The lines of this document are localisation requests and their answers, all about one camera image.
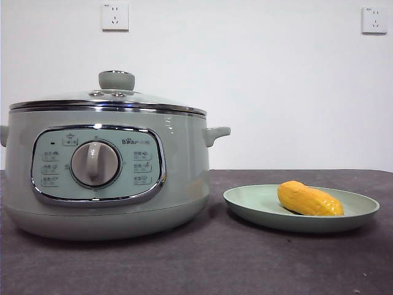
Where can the glass lid with green knob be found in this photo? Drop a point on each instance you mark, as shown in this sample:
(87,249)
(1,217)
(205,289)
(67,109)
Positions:
(116,81)

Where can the yellow corn cob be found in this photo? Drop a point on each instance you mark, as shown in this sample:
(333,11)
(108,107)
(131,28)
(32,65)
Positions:
(310,199)

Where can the white wall socket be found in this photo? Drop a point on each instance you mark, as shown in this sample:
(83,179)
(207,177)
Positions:
(115,17)
(374,20)

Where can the pale green round plate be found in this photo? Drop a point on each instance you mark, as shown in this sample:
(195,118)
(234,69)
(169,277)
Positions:
(255,206)

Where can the pale green electric steamer pot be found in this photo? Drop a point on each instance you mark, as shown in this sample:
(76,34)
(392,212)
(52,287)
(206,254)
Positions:
(184,172)

